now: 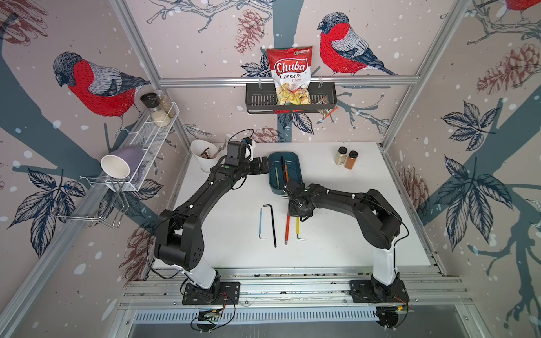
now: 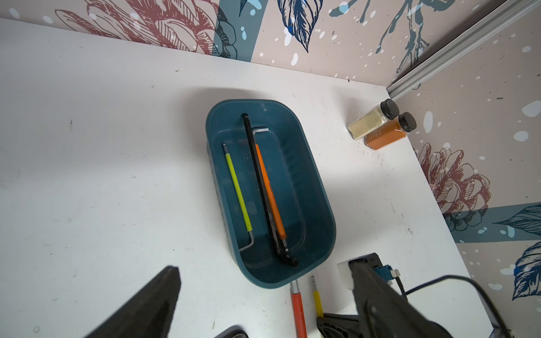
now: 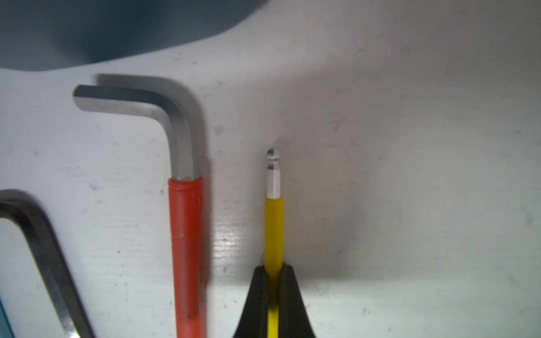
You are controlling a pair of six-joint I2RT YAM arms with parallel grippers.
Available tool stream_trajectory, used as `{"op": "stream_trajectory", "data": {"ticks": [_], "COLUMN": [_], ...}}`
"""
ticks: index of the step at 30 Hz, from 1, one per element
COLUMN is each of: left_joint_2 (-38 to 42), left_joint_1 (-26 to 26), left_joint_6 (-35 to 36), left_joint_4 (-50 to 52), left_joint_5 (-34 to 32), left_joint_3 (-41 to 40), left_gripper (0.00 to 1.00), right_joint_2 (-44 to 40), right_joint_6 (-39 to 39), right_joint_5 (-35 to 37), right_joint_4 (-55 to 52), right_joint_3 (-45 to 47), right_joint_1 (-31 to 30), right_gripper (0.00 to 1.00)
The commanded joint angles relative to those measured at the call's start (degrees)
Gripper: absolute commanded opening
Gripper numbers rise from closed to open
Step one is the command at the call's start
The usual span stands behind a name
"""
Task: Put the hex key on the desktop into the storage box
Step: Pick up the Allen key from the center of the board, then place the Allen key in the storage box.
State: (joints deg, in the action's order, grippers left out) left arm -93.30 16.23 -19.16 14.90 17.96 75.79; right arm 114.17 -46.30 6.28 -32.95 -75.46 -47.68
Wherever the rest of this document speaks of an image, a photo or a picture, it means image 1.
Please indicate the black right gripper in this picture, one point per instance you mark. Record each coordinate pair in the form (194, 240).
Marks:
(290, 211)

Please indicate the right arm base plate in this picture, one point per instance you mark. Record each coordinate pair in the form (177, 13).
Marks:
(374, 292)

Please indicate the short black hex key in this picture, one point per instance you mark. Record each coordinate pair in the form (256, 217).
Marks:
(272, 223)

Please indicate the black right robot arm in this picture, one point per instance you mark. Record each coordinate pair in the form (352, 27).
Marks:
(379, 223)

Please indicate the red handled brush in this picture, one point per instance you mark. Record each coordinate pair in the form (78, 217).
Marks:
(325, 114)

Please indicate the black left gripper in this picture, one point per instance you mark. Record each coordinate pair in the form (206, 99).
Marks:
(258, 170)

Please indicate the black lid spice jar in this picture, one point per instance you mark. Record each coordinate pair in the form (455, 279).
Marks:
(151, 101)

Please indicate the orange hex key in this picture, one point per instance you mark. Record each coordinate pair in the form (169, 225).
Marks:
(285, 172)

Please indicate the Chuba cassava chips bag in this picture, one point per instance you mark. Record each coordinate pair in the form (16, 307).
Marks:
(291, 73)

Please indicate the yellow hex key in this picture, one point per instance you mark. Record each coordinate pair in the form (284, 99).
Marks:
(298, 233)

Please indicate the light blue hex key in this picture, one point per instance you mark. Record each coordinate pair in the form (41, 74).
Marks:
(261, 224)

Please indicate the white wire wall shelf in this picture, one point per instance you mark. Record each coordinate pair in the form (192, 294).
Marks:
(150, 137)

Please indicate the white utensil cup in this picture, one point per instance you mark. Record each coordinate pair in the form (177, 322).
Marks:
(205, 153)

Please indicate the green hex key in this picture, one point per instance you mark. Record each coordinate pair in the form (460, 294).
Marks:
(277, 177)

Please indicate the metal wire cup rack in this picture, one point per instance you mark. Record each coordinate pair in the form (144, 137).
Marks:
(91, 201)

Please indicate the teal plastic storage box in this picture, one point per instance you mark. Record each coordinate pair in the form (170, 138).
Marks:
(293, 168)

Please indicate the long black hex key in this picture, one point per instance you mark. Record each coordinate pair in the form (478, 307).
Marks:
(281, 159)

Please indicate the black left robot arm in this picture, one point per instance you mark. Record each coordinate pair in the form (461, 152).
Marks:
(179, 240)

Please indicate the pale spice bottle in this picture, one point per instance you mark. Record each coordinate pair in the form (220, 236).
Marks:
(341, 156)

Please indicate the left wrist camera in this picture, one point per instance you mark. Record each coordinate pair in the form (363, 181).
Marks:
(239, 152)

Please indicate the orange spice bottle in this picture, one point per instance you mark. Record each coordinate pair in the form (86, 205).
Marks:
(351, 160)

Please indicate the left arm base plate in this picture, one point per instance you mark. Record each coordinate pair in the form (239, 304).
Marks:
(216, 295)

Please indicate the red hex key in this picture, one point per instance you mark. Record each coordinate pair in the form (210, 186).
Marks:
(287, 228)

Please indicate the black wire wall basket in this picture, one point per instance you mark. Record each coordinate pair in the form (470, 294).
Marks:
(266, 98)

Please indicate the purple white cup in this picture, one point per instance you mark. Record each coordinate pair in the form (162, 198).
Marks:
(123, 162)

